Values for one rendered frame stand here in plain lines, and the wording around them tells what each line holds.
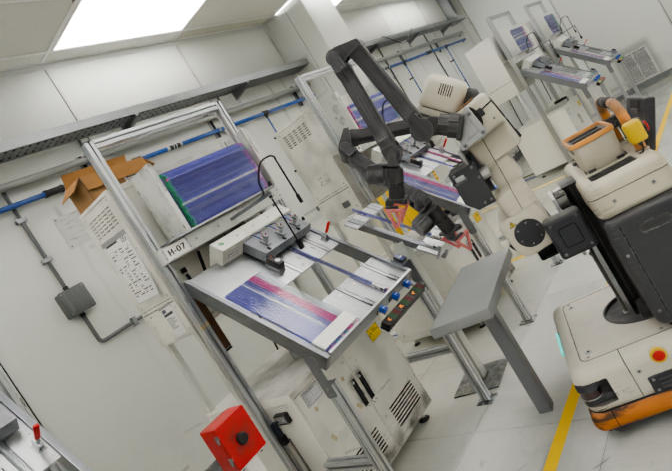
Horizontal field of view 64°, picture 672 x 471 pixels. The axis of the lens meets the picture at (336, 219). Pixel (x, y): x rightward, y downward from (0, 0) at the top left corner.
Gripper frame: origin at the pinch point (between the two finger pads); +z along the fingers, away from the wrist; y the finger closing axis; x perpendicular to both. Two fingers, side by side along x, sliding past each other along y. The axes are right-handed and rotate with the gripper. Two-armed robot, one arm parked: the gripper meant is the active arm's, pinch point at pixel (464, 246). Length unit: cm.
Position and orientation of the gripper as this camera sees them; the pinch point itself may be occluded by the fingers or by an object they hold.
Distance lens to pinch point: 212.8
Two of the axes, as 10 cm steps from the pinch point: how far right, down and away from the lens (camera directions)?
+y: 2.1, 0.3, -9.8
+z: 6.6, 7.4, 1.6
